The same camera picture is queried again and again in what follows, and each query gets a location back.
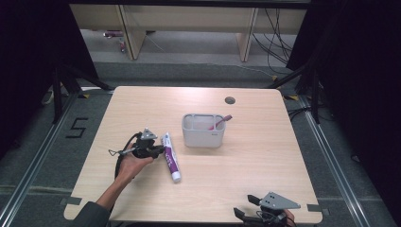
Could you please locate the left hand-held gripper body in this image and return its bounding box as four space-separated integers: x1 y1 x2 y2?
130 127 160 160

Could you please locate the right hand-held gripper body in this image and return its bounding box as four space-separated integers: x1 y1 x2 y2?
252 191 302 227

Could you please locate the white and purple toothpaste tube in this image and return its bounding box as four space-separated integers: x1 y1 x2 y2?
160 131 183 183

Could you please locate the white plastic container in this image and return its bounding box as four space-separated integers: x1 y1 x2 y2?
181 113 227 148

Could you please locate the pink and grey toothbrush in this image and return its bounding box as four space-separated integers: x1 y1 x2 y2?
207 113 234 131

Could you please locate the person's right hand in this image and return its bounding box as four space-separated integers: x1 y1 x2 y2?
281 209 296 227

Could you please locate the person's left hand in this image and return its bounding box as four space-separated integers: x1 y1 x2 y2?
116 150 155 187

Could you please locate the black metal stand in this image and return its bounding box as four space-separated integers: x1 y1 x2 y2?
267 61 322 126
51 62 115 125

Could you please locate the small pink object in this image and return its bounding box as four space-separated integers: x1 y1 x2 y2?
103 29 125 39

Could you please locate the dark curtain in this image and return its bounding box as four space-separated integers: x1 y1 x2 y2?
0 0 99 160
286 0 401 218

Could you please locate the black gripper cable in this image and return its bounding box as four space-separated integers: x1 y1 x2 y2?
114 131 144 179

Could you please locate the metal floor rail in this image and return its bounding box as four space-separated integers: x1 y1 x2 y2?
0 92 80 223
297 94 373 227

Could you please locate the bundle of black cables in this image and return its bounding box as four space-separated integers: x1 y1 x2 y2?
252 8 296 76

